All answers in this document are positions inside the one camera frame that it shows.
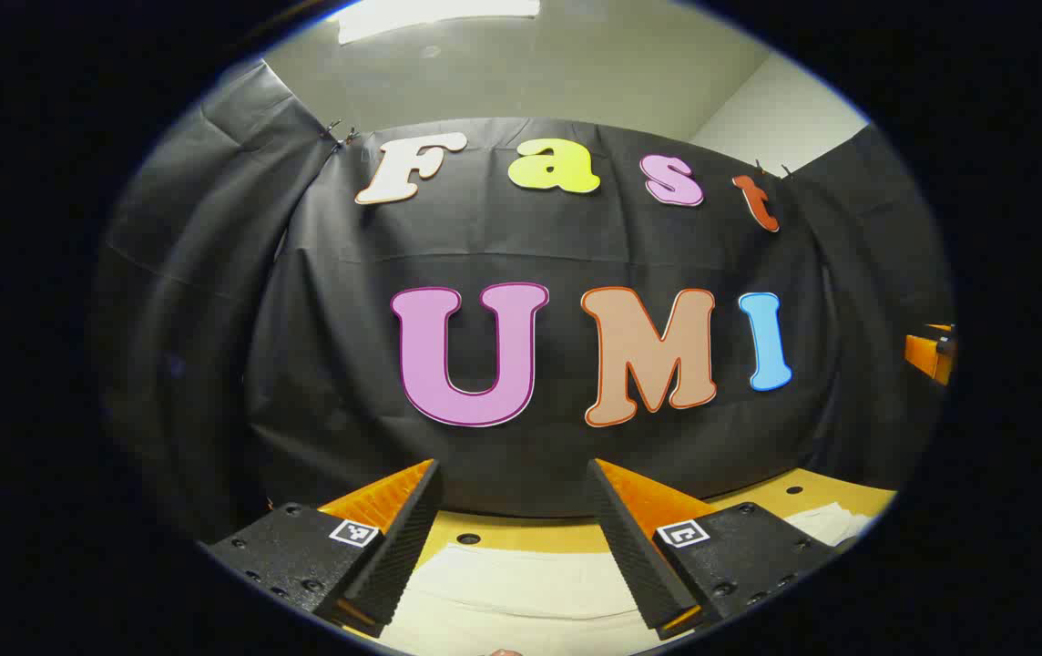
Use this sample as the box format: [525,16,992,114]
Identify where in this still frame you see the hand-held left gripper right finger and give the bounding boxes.
[585,458,843,641]

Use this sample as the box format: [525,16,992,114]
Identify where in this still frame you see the white jeans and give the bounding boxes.
[375,501,879,655]

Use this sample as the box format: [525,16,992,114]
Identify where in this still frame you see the black backdrop cloth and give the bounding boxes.
[93,59,955,548]

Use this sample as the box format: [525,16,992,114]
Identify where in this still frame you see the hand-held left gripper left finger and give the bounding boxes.
[200,458,445,639]

